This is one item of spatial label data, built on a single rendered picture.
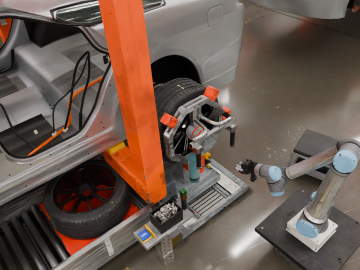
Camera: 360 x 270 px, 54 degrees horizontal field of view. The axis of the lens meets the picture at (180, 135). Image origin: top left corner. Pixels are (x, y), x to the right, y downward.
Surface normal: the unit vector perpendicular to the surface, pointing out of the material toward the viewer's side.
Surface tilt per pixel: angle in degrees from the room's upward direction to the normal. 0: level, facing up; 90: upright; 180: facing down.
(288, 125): 0
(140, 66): 90
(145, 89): 90
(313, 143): 0
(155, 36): 90
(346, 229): 0
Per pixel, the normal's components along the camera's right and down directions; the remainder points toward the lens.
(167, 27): 0.64, 0.47
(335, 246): -0.06, -0.75
